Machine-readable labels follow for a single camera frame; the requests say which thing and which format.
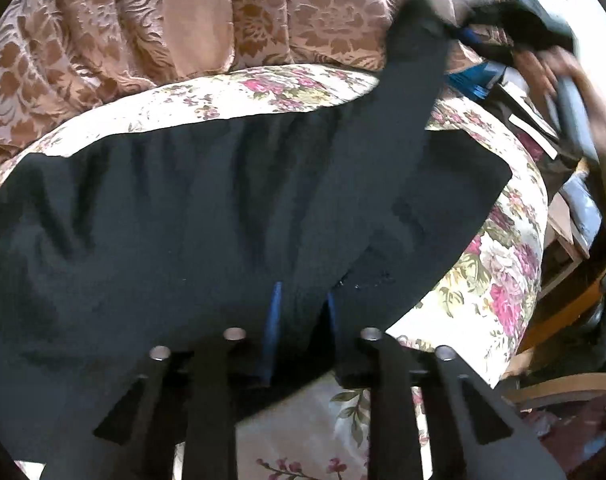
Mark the wooden chair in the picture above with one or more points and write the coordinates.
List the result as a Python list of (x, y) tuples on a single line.
[(563, 305)]

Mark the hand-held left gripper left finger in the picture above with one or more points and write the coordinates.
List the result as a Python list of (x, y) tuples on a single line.
[(272, 330)]

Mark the brown patterned curtain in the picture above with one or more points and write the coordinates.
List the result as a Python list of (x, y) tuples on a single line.
[(108, 35)]

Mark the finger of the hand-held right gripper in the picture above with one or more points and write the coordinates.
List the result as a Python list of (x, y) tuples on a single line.
[(475, 30)]

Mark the grey box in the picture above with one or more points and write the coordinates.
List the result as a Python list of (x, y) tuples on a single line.
[(580, 205)]

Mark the floral blanket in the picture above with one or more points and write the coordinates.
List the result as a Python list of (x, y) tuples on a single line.
[(483, 285)]

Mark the person's right hand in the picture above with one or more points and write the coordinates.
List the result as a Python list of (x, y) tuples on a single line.
[(533, 67)]

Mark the black pants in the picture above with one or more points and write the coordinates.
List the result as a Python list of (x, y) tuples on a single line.
[(183, 210)]

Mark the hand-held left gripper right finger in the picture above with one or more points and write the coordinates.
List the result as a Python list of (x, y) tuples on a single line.
[(331, 322)]

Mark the blue fringed cloth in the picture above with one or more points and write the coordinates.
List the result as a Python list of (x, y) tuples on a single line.
[(470, 85)]

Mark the white paper strip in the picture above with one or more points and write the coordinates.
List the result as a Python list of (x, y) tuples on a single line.
[(532, 134)]

